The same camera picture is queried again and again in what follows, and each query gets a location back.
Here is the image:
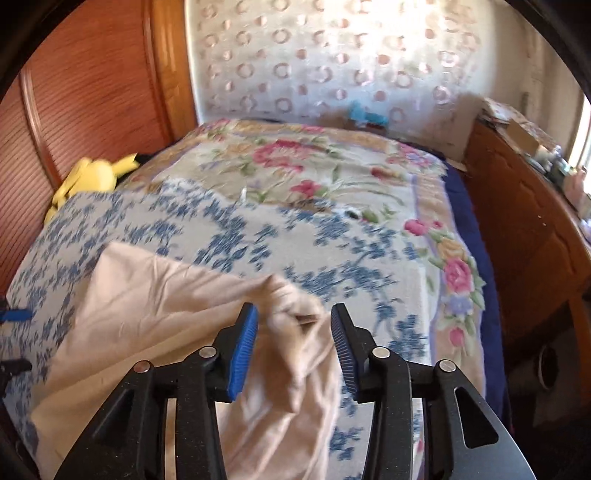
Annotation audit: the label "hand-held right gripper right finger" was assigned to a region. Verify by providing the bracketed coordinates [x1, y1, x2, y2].
[331, 303, 537, 480]

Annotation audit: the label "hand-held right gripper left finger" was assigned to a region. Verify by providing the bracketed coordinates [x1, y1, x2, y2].
[54, 302, 259, 480]

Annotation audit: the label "beige printed t-shirt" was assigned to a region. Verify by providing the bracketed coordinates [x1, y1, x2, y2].
[30, 241, 343, 480]

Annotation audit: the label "blue floral bed sheet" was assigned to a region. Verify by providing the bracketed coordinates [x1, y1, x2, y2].
[0, 178, 429, 480]

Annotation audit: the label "yellow plush toy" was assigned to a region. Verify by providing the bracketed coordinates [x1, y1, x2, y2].
[45, 154, 140, 225]

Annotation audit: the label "navy bed sheet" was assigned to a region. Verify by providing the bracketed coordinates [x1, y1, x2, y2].
[441, 154, 514, 430]

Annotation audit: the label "pink floral blanket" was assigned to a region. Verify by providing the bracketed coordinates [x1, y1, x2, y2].
[115, 117, 488, 409]

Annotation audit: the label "wooden cabinet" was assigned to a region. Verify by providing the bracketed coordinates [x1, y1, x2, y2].
[463, 117, 591, 432]

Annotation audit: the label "wooden slatted wardrobe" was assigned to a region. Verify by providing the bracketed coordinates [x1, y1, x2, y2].
[0, 0, 200, 298]

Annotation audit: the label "blue fluffy toy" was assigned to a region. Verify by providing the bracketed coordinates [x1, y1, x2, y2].
[347, 100, 389, 130]

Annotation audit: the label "cardboard box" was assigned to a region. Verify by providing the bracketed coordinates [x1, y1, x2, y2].
[505, 119, 542, 158]

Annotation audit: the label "folded floral cloth pile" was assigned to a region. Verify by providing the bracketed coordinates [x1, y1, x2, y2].
[479, 96, 525, 126]

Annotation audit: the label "white bottles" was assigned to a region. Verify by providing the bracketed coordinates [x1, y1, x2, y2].
[569, 166, 591, 206]

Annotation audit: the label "circle patterned curtain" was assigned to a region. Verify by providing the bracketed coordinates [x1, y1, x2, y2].
[185, 0, 548, 160]

